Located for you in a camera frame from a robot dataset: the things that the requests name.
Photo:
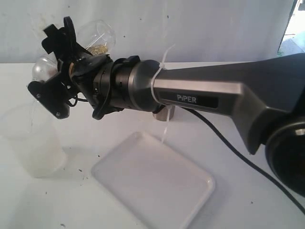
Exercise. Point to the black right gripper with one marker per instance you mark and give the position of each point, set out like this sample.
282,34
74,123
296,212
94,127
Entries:
77,71

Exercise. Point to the clear shaker lid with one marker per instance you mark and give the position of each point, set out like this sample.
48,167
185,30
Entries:
44,69

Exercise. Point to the chocolate pieces and gold coins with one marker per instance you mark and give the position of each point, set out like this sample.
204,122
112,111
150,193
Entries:
97,49

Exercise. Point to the clear shaker cup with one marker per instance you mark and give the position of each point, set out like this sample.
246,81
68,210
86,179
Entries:
96,32

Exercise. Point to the translucent plastic container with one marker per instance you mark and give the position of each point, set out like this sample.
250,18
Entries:
29,130

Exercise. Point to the stainless steel cup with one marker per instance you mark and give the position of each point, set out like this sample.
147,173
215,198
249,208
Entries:
164,113

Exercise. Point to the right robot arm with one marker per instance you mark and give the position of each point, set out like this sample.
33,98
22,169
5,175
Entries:
264,99

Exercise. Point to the white zip tie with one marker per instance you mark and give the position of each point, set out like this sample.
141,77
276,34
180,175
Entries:
158,83

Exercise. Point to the white plastic tray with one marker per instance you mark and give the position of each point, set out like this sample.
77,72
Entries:
161,187

